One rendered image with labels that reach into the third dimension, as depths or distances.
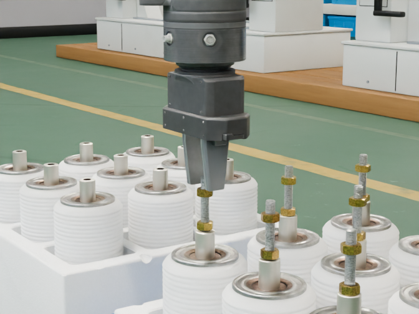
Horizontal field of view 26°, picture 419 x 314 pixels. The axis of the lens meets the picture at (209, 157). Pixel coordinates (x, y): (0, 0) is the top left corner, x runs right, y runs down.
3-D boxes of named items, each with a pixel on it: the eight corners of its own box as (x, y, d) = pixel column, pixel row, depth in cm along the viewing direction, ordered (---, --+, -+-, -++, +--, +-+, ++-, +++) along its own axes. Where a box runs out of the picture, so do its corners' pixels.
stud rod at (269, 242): (263, 273, 92) (264, 200, 90) (265, 270, 92) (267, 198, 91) (272, 274, 91) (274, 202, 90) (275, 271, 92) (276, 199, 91)
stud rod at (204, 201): (209, 243, 101) (209, 177, 99) (199, 243, 101) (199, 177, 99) (209, 241, 102) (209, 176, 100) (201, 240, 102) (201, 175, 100)
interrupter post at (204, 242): (194, 255, 103) (194, 227, 102) (215, 255, 103) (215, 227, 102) (194, 262, 101) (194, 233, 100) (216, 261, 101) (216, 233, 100)
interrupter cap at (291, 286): (269, 308, 87) (269, 301, 87) (216, 288, 92) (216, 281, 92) (322, 290, 92) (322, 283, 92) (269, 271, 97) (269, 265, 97)
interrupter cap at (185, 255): (171, 248, 105) (171, 243, 105) (236, 248, 106) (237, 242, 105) (170, 270, 98) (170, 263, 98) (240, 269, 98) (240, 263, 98)
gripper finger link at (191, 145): (210, 182, 102) (210, 127, 101) (186, 185, 100) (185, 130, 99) (202, 179, 103) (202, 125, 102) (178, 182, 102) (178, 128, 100)
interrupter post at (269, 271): (269, 295, 91) (269, 263, 90) (252, 288, 92) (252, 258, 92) (285, 290, 92) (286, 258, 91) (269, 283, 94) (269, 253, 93)
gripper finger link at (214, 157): (200, 190, 98) (200, 134, 97) (225, 187, 100) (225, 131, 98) (208, 194, 97) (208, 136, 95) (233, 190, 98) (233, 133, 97)
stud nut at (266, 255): (257, 258, 91) (257, 250, 91) (262, 253, 93) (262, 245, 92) (276, 260, 90) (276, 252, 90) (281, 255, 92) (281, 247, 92)
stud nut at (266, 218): (258, 222, 90) (258, 214, 90) (263, 217, 92) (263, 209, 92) (277, 223, 90) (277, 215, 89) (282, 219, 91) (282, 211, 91)
